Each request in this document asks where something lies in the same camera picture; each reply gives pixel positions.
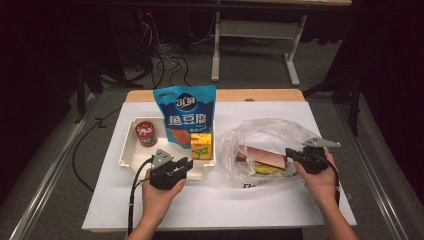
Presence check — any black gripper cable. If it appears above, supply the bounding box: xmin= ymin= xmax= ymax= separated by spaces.
xmin=127 ymin=156 xmax=155 ymax=236
xmin=324 ymin=155 xmax=342 ymax=208

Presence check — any yellow juice carton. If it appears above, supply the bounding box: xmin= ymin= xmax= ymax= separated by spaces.
xmin=189 ymin=132 xmax=214 ymax=161

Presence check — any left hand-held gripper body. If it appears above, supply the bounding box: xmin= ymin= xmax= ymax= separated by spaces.
xmin=148 ymin=148 xmax=188 ymax=191

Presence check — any person's right hand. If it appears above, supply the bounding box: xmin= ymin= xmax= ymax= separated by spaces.
xmin=292 ymin=152 xmax=340 ymax=208

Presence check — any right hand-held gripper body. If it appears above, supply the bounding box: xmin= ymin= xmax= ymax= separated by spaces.
xmin=292 ymin=136 xmax=342 ymax=175

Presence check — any white-legged desk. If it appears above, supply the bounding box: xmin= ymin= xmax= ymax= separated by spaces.
xmin=210 ymin=0 xmax=353 ymax=88

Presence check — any red can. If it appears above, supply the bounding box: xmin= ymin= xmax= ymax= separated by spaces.
xmin=134 ymin=120 xmax=159 ymax=149

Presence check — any blue snack pouch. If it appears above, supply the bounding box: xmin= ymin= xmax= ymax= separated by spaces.
xmin=152 ymin=84 xmax=217 ymax=150

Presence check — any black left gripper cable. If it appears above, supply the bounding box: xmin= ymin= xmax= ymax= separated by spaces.
xmin=127 ymin=156 xmax=155 ymax=236

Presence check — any black floor cable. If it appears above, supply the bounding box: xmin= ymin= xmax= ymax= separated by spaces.
xmin=71 ymin=107 xmax=123 ymax=194

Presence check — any tangle of floor cables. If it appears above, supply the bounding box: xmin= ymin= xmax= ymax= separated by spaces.
xmin=133 ymin=9 xmax=218 ymax=90

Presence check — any clear plastic bag smiley print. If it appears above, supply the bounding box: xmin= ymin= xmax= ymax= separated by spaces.
xmin=218 ymin=117 xmax=322 ymax=189

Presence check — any long brown box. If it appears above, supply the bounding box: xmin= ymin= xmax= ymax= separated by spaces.
xmin=236 ymin=145 xmax=290 ymax=171

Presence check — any person's left hand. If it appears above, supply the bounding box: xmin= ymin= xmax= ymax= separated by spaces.
xmin=141 ymin=178 xmax=188 ymax=228

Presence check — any black stand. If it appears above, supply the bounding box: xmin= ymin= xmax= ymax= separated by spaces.
xmin=73 ymin=61 xmax=145 ymax=125
xmin=301 ymin=66 xmax=364 ymax=138

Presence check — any white plastic tray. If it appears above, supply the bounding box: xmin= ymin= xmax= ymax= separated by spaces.
xmin=118 ymin=116 xmax=217 ymax=182

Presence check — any white table mat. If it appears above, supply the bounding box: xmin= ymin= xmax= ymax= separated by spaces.
xmin=81 ymin=100 xmax=358 ymax=232

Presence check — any metal floor rail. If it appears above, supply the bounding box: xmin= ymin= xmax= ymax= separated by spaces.
xmin=334 ymin=101 xmax=410 ymax=240
xmin=8 ymin=93 xmax=98 ymax=240

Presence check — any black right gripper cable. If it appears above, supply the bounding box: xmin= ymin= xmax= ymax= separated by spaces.
xmin=324 ymin=155 xmax=342 ymax=208

